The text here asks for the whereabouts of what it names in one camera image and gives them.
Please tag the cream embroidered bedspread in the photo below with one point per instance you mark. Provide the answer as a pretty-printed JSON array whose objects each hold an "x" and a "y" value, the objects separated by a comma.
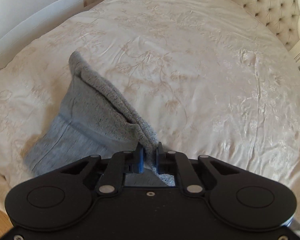
[{"x": 190, "y": 80}]

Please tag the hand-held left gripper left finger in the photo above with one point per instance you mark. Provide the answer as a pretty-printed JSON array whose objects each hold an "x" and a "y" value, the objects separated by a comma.
[{"x": 140, "y": 161}]

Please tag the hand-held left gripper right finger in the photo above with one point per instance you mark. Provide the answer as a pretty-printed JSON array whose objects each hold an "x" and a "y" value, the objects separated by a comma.
[{"x": 157, "y": 166}]

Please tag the cream tufted headboard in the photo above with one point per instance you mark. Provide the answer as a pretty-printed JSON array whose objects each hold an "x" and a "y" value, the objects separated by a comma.
[{"x": 270, "y": 2}]

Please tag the grey knit pants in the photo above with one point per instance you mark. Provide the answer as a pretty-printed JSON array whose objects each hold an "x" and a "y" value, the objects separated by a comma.
[{"x": 90, "y": 120}]

